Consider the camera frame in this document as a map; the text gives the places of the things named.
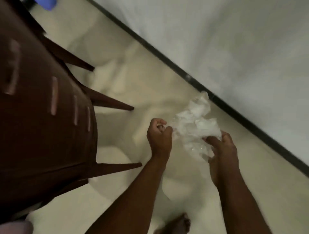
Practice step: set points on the black skirting strip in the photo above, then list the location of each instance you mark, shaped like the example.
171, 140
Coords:
193, 82

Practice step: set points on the clear plastic bag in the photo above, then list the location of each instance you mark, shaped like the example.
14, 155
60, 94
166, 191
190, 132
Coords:
196, 130

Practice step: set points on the blue object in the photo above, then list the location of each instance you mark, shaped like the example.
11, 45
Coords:
47, 4

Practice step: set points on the person's left hand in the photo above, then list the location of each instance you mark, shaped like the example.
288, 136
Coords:
158, 141

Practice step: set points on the brown plastic chair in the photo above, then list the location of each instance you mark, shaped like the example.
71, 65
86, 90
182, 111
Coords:
45, 111

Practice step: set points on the person's foot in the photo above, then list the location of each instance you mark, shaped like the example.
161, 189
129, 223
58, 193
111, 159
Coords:
175, 225

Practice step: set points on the person's right fingers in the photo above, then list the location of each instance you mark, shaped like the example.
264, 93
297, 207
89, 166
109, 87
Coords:
213, 142

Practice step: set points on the person's right hand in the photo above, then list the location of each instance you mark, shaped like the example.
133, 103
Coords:
223, 151

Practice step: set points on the person's left forearm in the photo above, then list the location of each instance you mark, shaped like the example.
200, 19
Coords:
128, 200

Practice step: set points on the person's right forearm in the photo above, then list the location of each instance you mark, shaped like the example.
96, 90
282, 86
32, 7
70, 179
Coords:
237, 200

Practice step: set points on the person's left fingers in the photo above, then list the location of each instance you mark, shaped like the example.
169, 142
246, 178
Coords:
164, 125

